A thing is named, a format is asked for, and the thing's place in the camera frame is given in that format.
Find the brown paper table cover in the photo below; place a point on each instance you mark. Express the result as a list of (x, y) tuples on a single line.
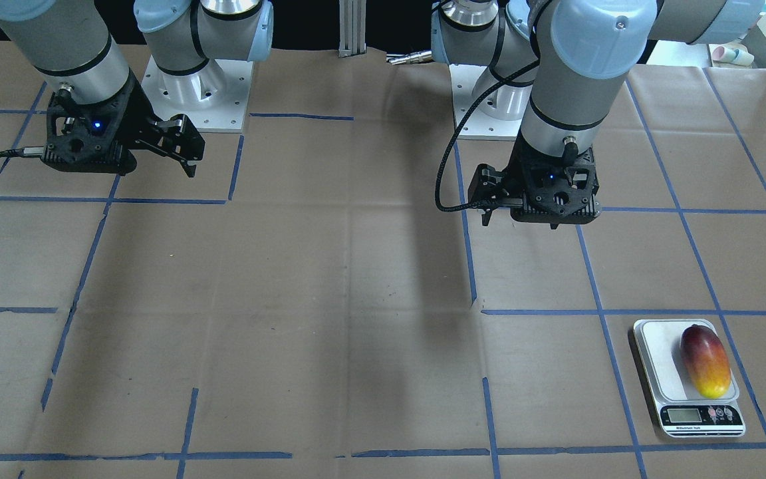
[(301, 308)]

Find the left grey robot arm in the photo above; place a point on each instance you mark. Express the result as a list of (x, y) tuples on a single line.
[(572, 57)]

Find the metal cable connector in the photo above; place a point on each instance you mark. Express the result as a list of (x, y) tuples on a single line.
[(414, 58)]

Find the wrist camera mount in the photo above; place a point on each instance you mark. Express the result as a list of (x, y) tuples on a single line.
[(85, 138), (574, 195)]

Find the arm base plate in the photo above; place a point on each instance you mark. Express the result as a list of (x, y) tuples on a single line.
[(215, 98), (499, 116)]

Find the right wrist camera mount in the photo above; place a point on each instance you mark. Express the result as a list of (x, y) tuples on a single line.
[(85, 138)]

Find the silver digital kitchen scale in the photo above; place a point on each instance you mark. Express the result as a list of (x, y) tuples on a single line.
[(679, 409)]

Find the red yellow mango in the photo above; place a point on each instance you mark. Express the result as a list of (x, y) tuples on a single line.
[(705, 359)]

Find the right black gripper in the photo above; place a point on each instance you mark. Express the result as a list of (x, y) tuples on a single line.
[(135, 111)]

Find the aluminium profile post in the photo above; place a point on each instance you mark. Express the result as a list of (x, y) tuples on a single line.
[(352, 14)]

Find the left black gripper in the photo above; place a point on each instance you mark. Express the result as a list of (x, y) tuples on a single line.
[(514, 174)]

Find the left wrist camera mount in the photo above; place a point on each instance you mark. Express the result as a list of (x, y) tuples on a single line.
[(574, 195)]

